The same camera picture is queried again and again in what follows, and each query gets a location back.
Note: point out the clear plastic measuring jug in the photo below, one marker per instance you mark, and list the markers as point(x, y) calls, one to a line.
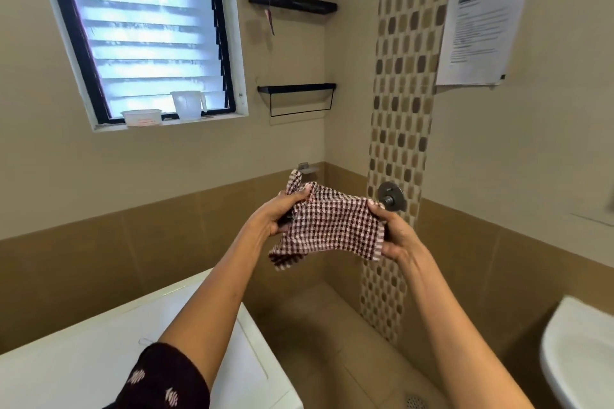
point(188, 104)

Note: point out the white ceramic sink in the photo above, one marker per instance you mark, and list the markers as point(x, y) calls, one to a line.
point(578, 356)

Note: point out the white washing machine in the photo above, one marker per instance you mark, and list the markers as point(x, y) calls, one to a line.
point(96, 356)

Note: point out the white plastic tub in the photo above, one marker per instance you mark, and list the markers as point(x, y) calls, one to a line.
point(142, 117)

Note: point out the person's left hand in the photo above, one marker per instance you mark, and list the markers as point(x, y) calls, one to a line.
point(276, 214)

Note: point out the person's right hand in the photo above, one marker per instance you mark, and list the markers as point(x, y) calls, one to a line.
point(398, 236)

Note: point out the black framed louvre window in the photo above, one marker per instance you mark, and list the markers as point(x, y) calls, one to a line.
point(139, 30)

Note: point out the dark dotted sleeve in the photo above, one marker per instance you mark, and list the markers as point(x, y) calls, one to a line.
point(163, 382)

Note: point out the person's right forearm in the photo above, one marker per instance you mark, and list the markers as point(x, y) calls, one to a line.
point(460, 332)

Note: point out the red white checkered cloth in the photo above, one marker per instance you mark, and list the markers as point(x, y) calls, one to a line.
point(331, 224)

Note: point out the person's left forearm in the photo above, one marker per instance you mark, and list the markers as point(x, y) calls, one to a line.
point(220, 298)

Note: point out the person's left thumb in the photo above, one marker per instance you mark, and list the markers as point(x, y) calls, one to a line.
point(298, 194)

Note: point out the white paper notice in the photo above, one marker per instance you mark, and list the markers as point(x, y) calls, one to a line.
point(482, 25)

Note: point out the metal floor drain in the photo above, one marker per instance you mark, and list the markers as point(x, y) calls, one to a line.
point(416, 401)

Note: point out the person's right thumb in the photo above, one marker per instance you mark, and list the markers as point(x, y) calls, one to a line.
point(375, 210)

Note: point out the round metal shower valve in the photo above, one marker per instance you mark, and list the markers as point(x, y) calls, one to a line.
point(392, 195)

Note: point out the metal wall holder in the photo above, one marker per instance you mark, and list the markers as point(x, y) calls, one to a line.
point(306, 168)

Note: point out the pink hanging item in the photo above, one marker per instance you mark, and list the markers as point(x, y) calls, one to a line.
point(270, 20)

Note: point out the black wall shelf with rail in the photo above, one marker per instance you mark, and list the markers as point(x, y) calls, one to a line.
point(297, 96)

